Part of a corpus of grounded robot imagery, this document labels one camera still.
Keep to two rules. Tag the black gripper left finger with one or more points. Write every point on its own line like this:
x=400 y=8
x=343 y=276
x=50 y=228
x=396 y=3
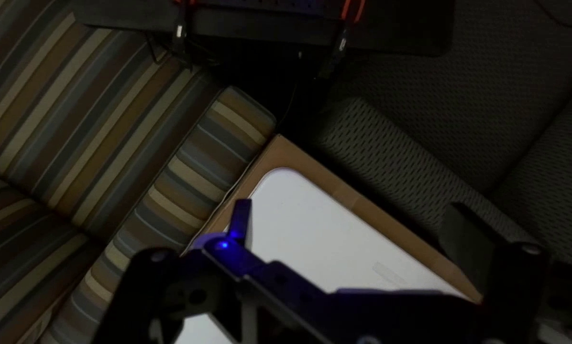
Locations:
x=241 y=220

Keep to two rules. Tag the dark grey dotted sofa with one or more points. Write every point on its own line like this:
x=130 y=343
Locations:
x=463 y=108

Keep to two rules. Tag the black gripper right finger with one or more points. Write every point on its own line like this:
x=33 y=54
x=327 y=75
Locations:
x=477 y=245

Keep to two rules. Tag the striped fabric sofa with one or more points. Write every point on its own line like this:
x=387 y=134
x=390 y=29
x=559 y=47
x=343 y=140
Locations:
x=86 y=127

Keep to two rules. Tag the white plastic table board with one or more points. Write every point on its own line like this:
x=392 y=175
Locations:
x=323 y=236

